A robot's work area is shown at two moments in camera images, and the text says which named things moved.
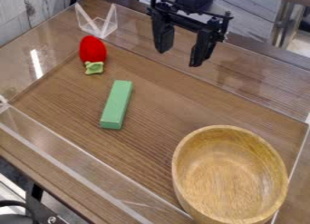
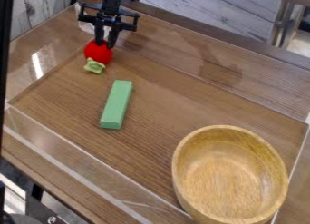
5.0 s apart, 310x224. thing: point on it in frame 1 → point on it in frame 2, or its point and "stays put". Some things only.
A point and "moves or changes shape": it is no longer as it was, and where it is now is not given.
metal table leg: x=284 y=13 stays put
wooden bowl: x=228 y=177 stays put
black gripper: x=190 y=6 → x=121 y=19
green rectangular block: x=117 y=105 stays put
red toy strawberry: x=92 y=52 moves or changes shape
